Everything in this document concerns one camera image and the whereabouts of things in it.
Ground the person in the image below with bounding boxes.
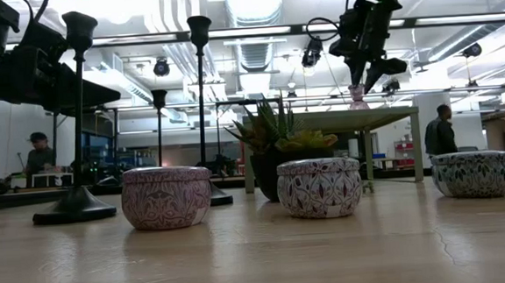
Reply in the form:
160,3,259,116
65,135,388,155
422,103,459,157
22,130,58,176

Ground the pink ribbed glass candle holder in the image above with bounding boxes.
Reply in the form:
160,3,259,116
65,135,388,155
347,82,371,112

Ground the silver ceiling air duct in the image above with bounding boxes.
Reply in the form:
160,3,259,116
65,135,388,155
224,0,293,98

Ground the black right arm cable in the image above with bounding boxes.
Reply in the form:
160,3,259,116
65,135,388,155
305,16,342,43

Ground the black metal candlestick holder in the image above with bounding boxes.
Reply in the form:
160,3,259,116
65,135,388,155
150,88,173,168
19,8,118,227
185,13,234,208

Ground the white leaf-patterned candle tin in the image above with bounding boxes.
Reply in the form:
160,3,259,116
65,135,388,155
274,155,365,223

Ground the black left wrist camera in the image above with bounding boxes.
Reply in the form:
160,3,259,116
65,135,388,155
18,18,71,64

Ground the teal leaf-patterned candle tin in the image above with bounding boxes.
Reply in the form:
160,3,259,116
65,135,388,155
429,148,505,202

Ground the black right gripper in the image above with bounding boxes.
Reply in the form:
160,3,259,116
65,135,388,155
325,0,410,97

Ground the black background rig frame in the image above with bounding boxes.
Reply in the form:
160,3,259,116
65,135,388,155
46,96,286,190

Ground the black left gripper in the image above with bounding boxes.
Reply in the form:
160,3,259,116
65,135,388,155
0,39,123,123

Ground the black ceiling spotlight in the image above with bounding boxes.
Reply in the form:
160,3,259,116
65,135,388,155
462,41,485,60
152,56,172,78
299,35,326,69

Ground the red storage rack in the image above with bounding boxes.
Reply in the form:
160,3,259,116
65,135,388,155
394,138,416,169

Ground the pink patterned candle tin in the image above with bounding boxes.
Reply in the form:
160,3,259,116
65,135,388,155
119,162,216,233

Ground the succulent plant in black pot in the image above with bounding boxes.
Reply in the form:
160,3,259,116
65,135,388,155
222,85,376,205

